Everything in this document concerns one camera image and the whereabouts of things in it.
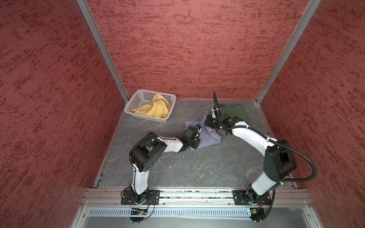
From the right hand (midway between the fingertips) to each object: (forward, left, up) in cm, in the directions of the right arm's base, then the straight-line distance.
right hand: (204, 124), depth 89 cm
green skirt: (+21, -30, -13) cm, 39 cm away
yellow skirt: (+14, +30, +1) cm, 33 cm away
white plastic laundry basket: (+33, +51, -6) cm, 61 cm away
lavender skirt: (-5, -3, -7) cm, 9 cm away
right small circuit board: (-47, -24, -16) cm, 55 cm away
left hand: (-5, +5, -14) cm, 15 cm away
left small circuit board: (-44, +37, -15) cm, 60 cm away
